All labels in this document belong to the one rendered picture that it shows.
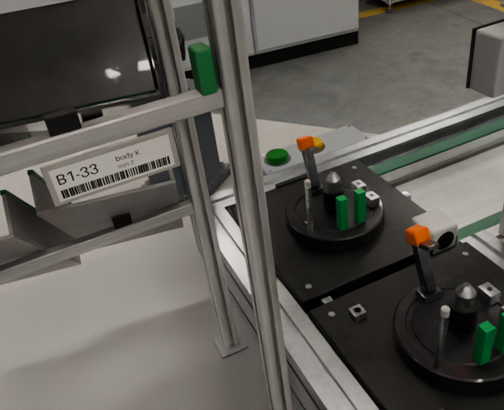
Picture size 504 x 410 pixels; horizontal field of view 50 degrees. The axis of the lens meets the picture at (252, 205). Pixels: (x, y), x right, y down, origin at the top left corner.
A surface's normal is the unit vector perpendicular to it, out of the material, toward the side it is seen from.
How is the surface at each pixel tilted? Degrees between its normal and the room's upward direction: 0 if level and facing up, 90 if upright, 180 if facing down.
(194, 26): 90
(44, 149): 90
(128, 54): 65
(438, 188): 0
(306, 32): 90
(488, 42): 90
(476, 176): 0
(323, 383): 0
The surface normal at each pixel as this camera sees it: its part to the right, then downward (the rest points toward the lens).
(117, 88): 0.18, 0.14
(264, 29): 0.31, 0.52
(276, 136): -0.12, -0.81
